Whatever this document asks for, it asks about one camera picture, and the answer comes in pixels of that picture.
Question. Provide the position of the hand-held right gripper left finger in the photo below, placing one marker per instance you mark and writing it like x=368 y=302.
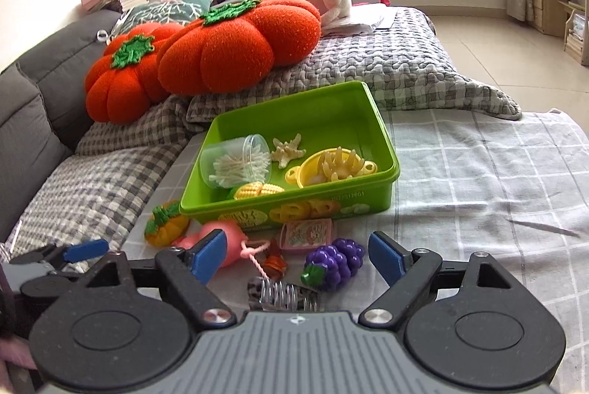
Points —
x=209 y=255

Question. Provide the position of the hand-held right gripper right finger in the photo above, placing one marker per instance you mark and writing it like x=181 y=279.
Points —
x=385 y=258

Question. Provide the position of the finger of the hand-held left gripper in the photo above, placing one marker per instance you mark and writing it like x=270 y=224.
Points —
x=85 y=250
x=37 y=256

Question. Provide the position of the pink toy pig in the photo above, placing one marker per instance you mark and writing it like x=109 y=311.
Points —
x=232 y=240

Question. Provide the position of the purple toy grapes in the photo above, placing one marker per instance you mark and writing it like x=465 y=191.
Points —
x=333 y=263

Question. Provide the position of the orange toy pumpkin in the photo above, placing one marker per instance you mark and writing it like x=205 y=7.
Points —
x=163 y=226

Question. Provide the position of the small orange-red toy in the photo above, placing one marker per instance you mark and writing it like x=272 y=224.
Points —
x=276 y=260

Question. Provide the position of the yellow toy corn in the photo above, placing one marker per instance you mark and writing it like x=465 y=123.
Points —
x=257 y=190

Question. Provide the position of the small pink box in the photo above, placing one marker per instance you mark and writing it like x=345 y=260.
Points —
x=307 y=234

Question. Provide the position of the clear cotton swab jar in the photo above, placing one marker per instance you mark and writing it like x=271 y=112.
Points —
x=234 y=164

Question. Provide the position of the yellow toy colander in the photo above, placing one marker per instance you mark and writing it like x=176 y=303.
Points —
x=308 y=175

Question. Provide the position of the cream starfish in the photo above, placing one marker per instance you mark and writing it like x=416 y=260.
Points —
x=287 y=151

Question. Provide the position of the green plastic box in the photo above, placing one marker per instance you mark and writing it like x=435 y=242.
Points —
x=322 y=118

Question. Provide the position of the person's left hand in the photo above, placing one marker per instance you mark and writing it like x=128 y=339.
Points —
x=16 y=355

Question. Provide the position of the grey checked blanket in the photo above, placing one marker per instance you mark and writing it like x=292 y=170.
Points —
x=92 y=182

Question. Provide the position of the grey grid bed sheet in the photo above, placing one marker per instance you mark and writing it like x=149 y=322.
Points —
x=483 y=191

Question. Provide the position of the grey sofa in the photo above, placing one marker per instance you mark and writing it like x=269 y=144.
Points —
x=41 y=99

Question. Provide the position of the small orange pumpkin cushion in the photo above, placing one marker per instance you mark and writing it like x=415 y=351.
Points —
x=124 y=85

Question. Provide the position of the grey quilted blanket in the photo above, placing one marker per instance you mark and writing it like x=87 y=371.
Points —
x=405 y=62

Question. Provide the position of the large orange pumpkin cushion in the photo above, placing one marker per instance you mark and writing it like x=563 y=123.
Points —
x=230 y=49

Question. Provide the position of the white paper sheets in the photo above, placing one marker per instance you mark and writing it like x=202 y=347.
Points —
x=368 y=16

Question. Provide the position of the teal patterned pillow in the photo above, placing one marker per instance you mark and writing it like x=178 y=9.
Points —
x=170 y=12

